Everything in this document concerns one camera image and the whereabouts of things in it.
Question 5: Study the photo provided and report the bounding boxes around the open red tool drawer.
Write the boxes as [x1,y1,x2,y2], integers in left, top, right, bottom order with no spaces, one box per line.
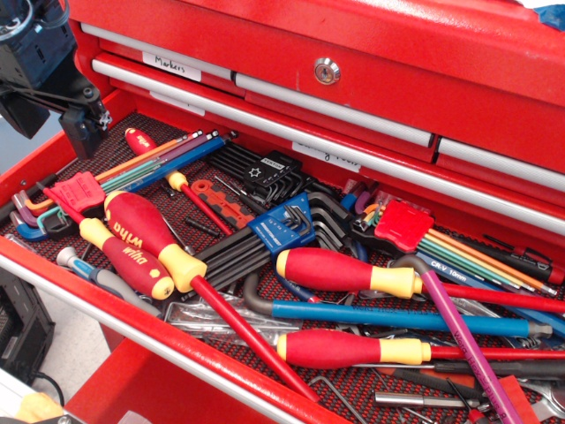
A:
[0,87,565,424]

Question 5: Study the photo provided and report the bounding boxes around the silver bit extension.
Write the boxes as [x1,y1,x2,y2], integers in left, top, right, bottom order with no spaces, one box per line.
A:
[374,391,466,409]

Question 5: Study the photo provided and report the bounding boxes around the blue holder black key set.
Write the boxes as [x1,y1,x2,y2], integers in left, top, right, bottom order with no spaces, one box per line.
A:
[197,192,352,289]

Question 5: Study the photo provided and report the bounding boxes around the large red yellow screwdriver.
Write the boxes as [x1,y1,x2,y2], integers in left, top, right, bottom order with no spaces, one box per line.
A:
[104,191,319,402]

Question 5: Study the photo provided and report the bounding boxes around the red metal tool chest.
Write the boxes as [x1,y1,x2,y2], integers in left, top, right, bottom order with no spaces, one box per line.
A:
[71,1,564,234]

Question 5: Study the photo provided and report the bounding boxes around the red holder colourful key set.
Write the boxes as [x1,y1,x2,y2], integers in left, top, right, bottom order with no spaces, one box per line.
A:
[10,131,226,242]

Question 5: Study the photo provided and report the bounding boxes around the red yellow Wiha screwdriver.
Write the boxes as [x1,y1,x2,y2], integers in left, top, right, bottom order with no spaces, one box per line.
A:
[42,187,175,300]

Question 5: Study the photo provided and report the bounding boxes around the black red pen tool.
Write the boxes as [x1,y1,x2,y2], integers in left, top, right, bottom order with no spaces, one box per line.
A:
[456,235,564,285]

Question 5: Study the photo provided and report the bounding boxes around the large blue Allen key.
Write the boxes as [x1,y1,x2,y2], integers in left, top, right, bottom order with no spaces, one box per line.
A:
[243,273,554,338]

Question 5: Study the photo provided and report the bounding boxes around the large violet Allen key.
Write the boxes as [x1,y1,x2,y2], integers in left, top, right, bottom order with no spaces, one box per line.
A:
[392,254,523,423]

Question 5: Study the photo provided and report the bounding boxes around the red yellow screwdriver right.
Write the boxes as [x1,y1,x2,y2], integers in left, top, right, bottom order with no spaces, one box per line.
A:
[275,247,564,314]

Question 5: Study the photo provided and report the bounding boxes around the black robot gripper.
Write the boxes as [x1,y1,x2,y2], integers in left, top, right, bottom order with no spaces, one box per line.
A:
[1,1,108,160]

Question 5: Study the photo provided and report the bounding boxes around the red yellow screwdriver lower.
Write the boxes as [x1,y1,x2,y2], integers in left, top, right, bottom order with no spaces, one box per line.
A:
[276,329,564,369]

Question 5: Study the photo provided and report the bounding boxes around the white handwritten drawer label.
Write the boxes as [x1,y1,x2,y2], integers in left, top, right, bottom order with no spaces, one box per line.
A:
[292,141,361,173]

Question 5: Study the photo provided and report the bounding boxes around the silver chest lock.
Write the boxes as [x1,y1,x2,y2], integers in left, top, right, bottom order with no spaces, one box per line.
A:
[314,57,341,85]

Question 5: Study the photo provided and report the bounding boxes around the black Tekton torx key set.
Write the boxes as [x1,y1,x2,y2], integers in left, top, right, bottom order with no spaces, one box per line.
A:
[208,142,336,204]

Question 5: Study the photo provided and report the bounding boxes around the black box on floor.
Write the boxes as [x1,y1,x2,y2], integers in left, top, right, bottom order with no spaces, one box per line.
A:
[1,269,55,384]

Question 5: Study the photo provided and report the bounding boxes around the red holder rainbow key set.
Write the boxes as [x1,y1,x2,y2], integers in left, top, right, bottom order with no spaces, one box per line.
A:
[341,182,557,296]

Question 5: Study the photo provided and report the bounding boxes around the grey blue precision screwdriver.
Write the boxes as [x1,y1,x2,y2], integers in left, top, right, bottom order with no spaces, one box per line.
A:
[56,246,162,319]

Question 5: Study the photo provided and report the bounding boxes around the clear plastic ruler package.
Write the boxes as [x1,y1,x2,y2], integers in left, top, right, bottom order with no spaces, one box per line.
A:
[163,294,305,340]

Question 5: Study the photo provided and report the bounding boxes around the red black key holder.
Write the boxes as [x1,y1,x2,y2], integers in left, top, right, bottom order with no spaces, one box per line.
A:
[191,179,255,230]

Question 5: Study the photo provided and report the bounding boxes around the white Markers label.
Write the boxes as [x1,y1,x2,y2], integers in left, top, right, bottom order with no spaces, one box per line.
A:
[142,51,201,82]

